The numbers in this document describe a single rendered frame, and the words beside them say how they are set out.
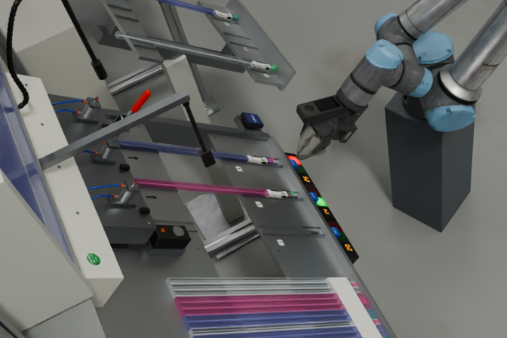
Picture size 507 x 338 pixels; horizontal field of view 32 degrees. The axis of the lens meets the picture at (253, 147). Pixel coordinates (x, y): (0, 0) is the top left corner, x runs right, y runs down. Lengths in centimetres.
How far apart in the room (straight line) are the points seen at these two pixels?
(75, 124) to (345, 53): 170
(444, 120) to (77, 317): 116
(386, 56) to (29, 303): 105
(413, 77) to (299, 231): 45
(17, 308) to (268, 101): 203
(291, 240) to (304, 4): 166
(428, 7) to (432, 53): 16
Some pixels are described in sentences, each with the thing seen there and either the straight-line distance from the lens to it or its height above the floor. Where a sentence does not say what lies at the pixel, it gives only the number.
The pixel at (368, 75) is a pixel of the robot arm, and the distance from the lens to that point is 200.
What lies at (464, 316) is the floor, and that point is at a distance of 270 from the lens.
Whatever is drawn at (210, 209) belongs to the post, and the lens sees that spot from 294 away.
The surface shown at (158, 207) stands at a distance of 175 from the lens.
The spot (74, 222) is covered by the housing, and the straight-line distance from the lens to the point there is 148.
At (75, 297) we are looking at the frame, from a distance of 128.
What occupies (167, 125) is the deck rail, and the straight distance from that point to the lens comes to 198.
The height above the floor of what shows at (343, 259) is 73.
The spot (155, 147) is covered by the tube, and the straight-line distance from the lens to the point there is 188.
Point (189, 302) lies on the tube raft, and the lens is 160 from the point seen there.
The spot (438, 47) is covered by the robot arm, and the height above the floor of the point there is 78.
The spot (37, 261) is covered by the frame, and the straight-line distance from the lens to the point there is 118.
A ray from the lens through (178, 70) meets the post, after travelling 226.
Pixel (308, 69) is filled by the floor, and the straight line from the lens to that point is 322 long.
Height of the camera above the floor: 249
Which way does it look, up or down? 55 degrees down
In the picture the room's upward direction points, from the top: 18 degrees counter-clockwise
